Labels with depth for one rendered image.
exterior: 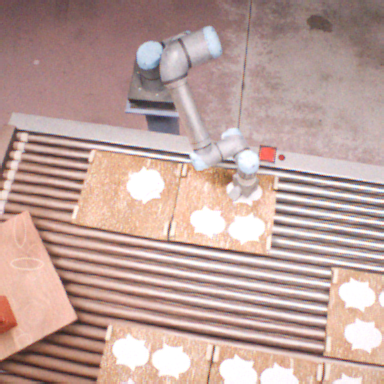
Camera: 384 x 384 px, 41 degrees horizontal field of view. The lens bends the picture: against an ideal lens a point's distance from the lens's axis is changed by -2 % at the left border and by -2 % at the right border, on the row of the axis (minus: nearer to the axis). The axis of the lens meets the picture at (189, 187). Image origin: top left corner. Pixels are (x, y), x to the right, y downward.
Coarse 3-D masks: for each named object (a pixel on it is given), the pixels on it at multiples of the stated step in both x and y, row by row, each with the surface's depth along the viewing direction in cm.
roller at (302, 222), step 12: (24, 180) 229; (36, 180) 228; (48, 180) 228; (60, 180) 227; (72, 180) 228; (276, 216) 217; (288, 216) 217; (312, 228) 215; (324, 228) 214; (336, 228) 214; (348, 228) 213; (360, 228) 213; (372, 228) 214
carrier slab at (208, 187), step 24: (192, 168) 225; (216, 168) 225; (192, 192) 221; (216, 192) 220; (264, 192) 219; (240, 216) 216; (264, 216) 215; (192, 240) 213; (216, 240) 212; (264, 240) 211
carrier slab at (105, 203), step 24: (96, 168) 227; (120, 168) 226; (168, 168) 226; (96, 192) 223; (120, 192) 222; (168, 192) 221; (96, 216) 218; (120, 216) 218; (144, 216) 217; (168, 216) 217
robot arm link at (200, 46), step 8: (184, 32) 223; (192, 32) 188; (200, 32) 182; (208, 32) 181; (168, 40) 222; (184, 40) 181; (192, 40) 180; (200, 40) 180; (208, 40) 181; (216, 40) 181; (184, 48) 180; (192, 48) 180; (200, 48) 180; (208, 48) 181; (216, 48) 182; (192, 56) 181; (200, 56) 182; (208, 56) 183; (216, 56) 186; (192, 64) 183
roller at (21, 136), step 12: (24, 132) 238; (48, 144) 237; (60, 144) 235; (72, 144) 234; (84, 144) 234; (96, 144) 234; (108, 144) 234; (144, 156) 231; (156, 156) 230; (168, 156) 230; (180, 156) 230; (228, 168) 227; (264, 168) 226; (288, 180) 224; (300, 180) 223; (312, 180) 222; (324, 180) 222; (336, 180) 222; (360, 192) 221; (372, 192) 220
